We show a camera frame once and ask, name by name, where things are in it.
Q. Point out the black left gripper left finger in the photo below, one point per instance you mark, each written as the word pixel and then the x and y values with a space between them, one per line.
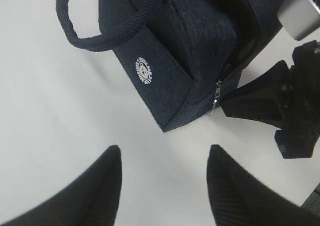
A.
pixel 92 199

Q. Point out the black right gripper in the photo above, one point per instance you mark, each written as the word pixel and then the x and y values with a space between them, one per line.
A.
pixel 288 99

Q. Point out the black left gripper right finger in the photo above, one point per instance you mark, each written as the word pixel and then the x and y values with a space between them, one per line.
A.
pixel 237 198

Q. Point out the dark blue lunch bag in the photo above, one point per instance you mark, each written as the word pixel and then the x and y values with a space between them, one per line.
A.
pixel 182 56

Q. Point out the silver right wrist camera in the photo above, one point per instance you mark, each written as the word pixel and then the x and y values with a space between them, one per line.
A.
pixel 300 18

